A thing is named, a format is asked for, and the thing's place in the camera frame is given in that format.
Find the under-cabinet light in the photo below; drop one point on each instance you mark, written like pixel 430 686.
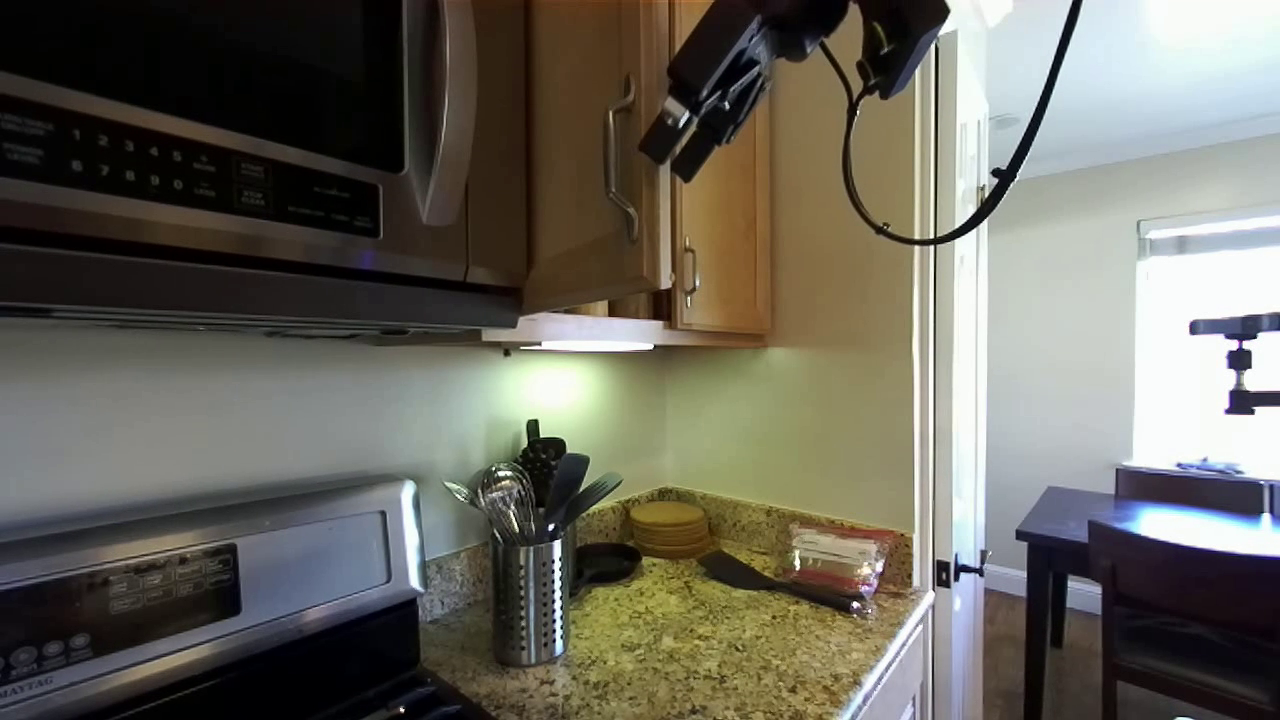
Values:
pixel 584 332

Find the black spatula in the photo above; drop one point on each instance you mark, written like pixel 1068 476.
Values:
pixel 742 571

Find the white room door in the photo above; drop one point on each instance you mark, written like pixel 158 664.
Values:
pixel 962 332

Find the dark wooden table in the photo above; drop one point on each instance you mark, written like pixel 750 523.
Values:
pixel 1065 523

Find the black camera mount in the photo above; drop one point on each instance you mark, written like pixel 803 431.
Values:
pixel 1243 355

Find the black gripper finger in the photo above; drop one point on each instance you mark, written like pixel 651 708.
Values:
pixel 666 129
pixel 704 145

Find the white door frame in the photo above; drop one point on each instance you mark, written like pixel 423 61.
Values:
pixel 924 332

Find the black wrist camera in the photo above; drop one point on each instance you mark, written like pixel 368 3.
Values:
pixel 906 40

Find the dark wooden chair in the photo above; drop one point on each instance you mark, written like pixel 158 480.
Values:
pixel 1185 614
pixel 1185 491

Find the stainless steel microwave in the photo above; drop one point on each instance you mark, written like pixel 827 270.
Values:
pixel 200 133

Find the white window blind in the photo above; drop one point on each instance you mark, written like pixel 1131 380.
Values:
pixel 1205 233

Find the steel utensil holder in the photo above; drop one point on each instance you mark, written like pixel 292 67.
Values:
pixel 531 602

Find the wooden cabinet door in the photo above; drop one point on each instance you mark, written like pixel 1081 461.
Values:
pixel 724 242
pixel 575 163

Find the black kitchen utensils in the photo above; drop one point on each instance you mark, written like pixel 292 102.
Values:
pixel 505 505

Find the black kitchen utensil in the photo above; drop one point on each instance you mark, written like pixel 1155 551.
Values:
pixel 541 453

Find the wooden wall cabinet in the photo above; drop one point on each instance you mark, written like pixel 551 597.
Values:
pixel 495 133

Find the clear plastic food bag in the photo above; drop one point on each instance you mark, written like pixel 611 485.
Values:
pixel 842 566

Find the white base cabinet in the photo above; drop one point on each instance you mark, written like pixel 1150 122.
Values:
pixel 900 675

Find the silver spoon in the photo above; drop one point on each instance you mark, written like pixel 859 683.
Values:
pixel 465 495

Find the stainless steel gas stove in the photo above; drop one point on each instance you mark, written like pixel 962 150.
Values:
pixel 200 602

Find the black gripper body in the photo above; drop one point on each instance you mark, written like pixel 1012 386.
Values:
pixel 724 61

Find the black kitchen turner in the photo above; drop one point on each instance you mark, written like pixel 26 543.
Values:
pixel 567 480

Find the small black dish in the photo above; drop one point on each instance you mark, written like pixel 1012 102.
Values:
pixel 611 562

